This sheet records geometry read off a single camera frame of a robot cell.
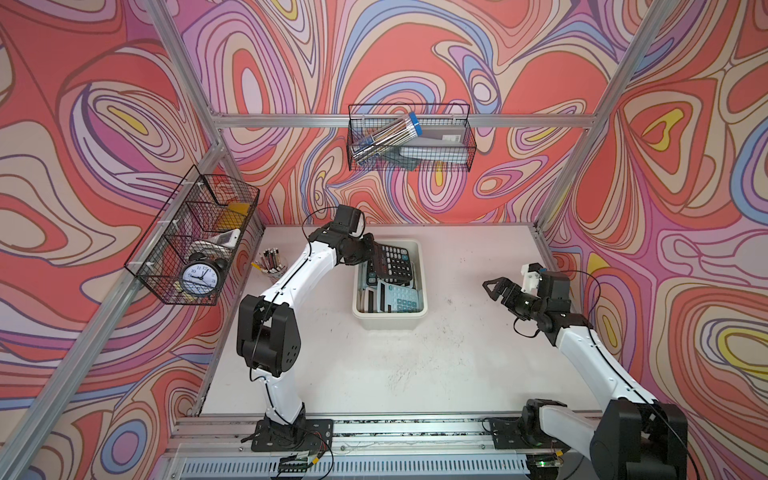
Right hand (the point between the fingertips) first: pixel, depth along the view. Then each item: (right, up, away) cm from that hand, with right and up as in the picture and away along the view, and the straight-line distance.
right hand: (494, 297), depth 85 cm
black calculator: (-30, +9, +6) cm, 32 cm away
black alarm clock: (-74, +7, -17) cm, 76 cm away
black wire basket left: (-80, +12, -13) cm, 82 cm away
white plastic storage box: (-29, -8, +4) cm, 30 cm away
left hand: (-34, +14, +3) cm, 37 cm away
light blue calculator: (-28, -1, +4) cm, 29 cm away
